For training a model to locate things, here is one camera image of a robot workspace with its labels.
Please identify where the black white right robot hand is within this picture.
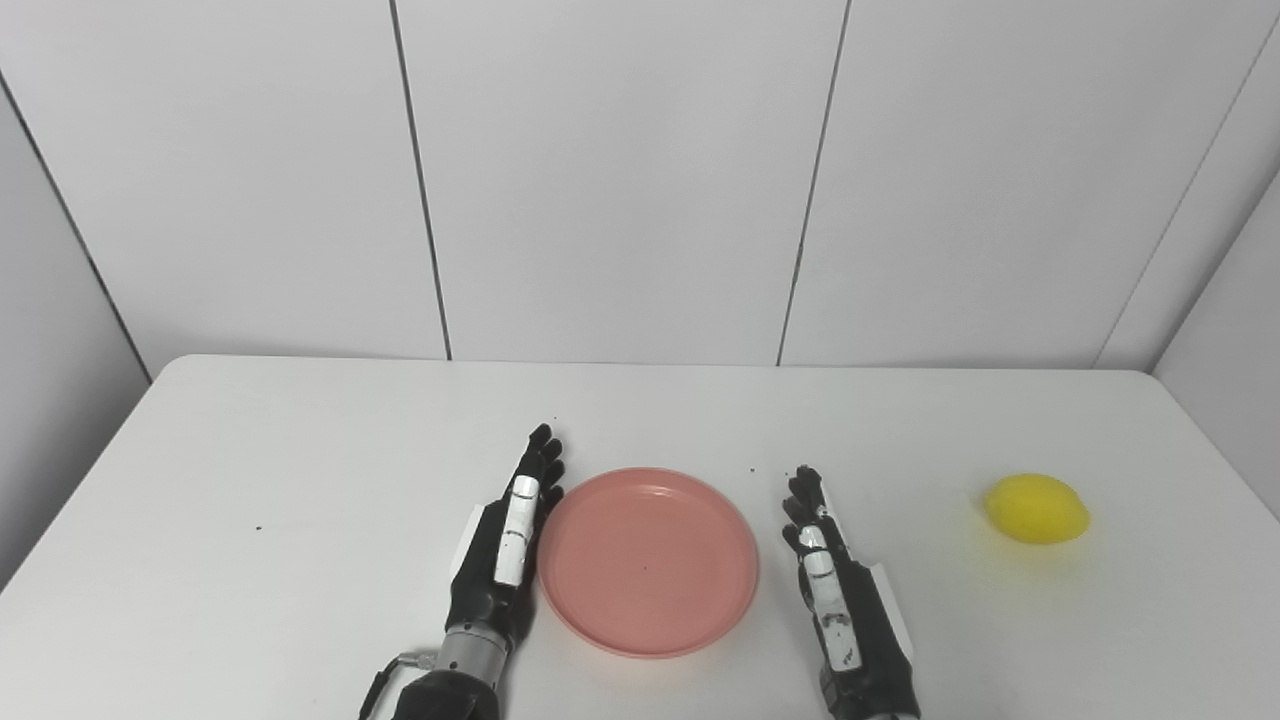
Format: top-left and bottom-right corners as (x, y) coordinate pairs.
(781, 465), (921, 717)

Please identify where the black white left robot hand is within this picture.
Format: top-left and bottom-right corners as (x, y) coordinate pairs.
(445, 424), (566, 651)

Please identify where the pink plate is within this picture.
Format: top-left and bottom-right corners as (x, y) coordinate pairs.
(537, 467), (760, 660)

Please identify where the yellow lemon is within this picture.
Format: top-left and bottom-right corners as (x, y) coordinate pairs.
(983, 473), (1091, 546)

